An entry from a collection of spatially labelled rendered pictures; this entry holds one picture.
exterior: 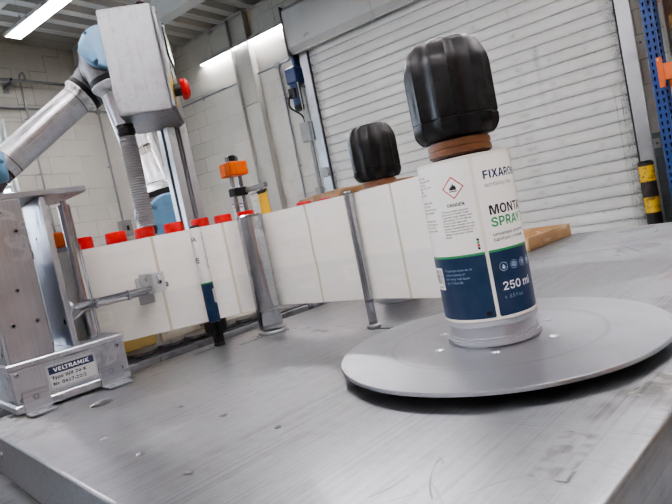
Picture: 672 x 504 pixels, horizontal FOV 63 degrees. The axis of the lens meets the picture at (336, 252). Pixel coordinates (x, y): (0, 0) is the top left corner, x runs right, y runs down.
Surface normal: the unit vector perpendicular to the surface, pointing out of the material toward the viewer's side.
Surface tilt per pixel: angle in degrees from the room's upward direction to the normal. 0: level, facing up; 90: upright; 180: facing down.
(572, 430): 0
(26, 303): 90
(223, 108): 90
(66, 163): 90
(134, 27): 90
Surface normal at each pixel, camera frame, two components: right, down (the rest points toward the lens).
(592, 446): -0.20, -0.98
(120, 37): 0.16, 0.03
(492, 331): -0.30, 0.12
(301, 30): -0.57, 0.16
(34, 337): 0.69, -0.10
